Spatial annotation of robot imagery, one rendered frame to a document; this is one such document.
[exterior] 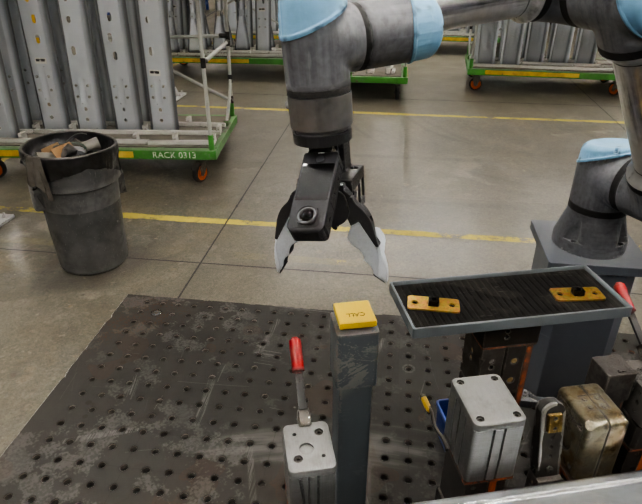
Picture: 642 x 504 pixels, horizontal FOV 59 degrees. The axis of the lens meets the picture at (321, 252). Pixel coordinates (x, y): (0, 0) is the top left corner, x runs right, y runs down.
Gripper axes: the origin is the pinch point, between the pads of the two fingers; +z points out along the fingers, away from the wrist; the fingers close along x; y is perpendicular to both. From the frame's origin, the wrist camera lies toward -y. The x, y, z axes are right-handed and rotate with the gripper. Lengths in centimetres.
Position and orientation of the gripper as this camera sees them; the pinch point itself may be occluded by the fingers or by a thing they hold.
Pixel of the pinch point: (329, 281)
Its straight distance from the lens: 75.7
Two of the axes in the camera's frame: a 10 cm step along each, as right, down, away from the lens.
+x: -9.4, -0.7, 3.2
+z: 0.9, 8.8, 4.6
